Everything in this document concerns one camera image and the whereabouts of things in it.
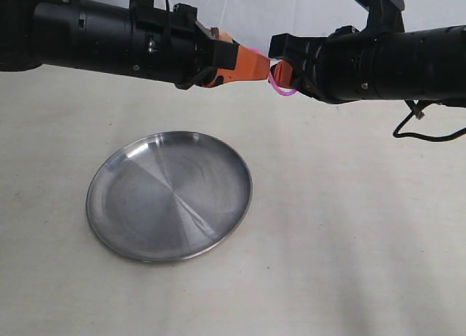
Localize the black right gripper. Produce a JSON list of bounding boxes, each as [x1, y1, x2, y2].
[[268, 26, 375, 104]]

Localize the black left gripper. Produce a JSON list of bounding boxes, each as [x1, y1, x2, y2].
[[129, 4, 270, 90]]

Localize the pink glow stick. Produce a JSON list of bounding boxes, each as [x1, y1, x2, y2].
[[249, 48, 296, 96]]

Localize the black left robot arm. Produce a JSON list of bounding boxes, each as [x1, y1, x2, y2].
[[1, 0, 270, 90]]

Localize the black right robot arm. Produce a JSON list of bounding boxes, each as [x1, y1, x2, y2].
[[269, 26, 465, 104]]

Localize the white backdrop cloth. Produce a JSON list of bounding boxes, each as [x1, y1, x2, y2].
[[54, 0, 466, 49]]

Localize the round stainless steel plate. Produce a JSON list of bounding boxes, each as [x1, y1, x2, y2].
[[85, 131, 253, 262]]

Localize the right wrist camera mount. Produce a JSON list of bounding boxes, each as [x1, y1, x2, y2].
[[354, 0, 405, 36]]

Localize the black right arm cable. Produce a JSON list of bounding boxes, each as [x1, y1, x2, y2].
[[392, 99, 466, 143]]

